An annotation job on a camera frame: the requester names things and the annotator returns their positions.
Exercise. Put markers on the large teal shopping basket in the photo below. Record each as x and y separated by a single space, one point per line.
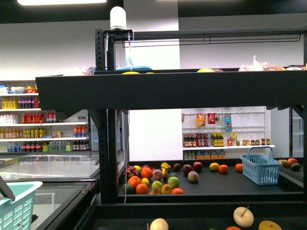
17 214

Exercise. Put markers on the pile of fruit far shelf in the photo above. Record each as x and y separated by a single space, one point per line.
147 180

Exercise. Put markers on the black shelf tray far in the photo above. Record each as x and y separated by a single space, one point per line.
217 187

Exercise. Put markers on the black shelf tray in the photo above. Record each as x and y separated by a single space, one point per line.
192 216
173 90
217 187

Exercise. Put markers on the black upper shelf tray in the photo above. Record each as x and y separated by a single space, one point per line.
173 90

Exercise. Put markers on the black shelf tray near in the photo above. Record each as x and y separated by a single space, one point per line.
192 216

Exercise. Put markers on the dark sauce bottles row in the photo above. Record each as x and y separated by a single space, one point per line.
214 139

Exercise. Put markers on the glass top freezer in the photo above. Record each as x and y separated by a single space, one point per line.
70 182

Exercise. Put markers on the white pear upper left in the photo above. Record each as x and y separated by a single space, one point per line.
158 224

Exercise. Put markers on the small blue basket far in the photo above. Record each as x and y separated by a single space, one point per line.
261 169

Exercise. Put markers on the white pear with stem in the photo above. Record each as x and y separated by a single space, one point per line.
243 217

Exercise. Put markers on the small orange tangerine centre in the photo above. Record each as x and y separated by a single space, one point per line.
233 228

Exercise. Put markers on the yellow orange apple back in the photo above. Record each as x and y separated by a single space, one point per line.
269 225

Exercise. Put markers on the black shelf upright post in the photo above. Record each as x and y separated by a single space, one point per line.
108 184

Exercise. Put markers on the white dome camera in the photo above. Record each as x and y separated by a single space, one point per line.
118 19

